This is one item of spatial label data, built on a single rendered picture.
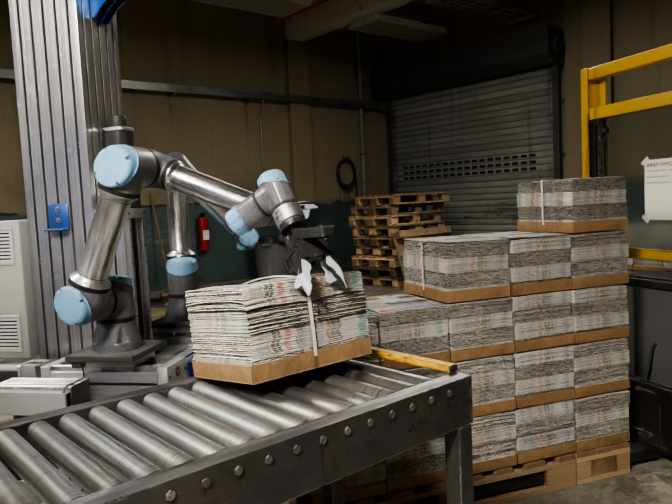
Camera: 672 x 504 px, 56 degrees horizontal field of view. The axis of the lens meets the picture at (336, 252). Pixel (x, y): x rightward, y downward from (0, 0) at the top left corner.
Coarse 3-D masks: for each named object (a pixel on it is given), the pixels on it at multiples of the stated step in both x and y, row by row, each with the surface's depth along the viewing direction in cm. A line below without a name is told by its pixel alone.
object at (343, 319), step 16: (352, 272) 165; (320, 288) 158; (336, 288) 161; (352, 288) 165; (320, 304) 158; (336, 304) 161; (352, 304) 164; (336, 320) 161; (352, 320) 164; (336, 336) 161; (352, 336) 164
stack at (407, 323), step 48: (384, 336) 233; (432, 336) 239; (480, 336) 246; (528, 336) 254; (480, 384) 247; (528, 384) 255; (480, 432) 248; (528, 432) 256; (384, 480) 236; (480, 480) 250
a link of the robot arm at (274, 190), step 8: (264, 176) 161; (272, 176) 160; (280, 176) 161; (264, 184) 160; (272, 184) 159; (280, 184) 160; (288, 184) 161; (256, 192) 162; (264, 192) 160; (272, 192) 159; (280, 192) 158; (288, 192) 159; (264, 200) 160; (272, 200) 159; (280, 200) 158; (288, 200) 158; (296, 200) 160; (264, 208) 161; (272, 208) 159
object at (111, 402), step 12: (168, 384) 160; (180, 384) 160; (192, 384) 161; (120, 396) 152; (132, 396) 151; (144, 396) 153; (60, 408) 145; (72, 408) 144; (84, 408) 144; (108, 408) 147; (12, 420) 138; (24, 420) 137; (36, 420) 137; (48, 420) 139; (24, 432) 135; (0, 456) 133; (12, 468) 134
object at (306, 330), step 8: (280, 280) 166; (312, 280) 157; (312, 288) 156; (304, 296) 155; (312, 296) 156; (304, 304) 155; (312, 304) 156; (304, 312) 154; (304, 320) 154; (320, 320) 157; (304, 328) 155; (320, 328) 158; (304, 336) 155; (320, 336) 157; (304, 344) 154; (312, 344) 156; (320, 344) 157
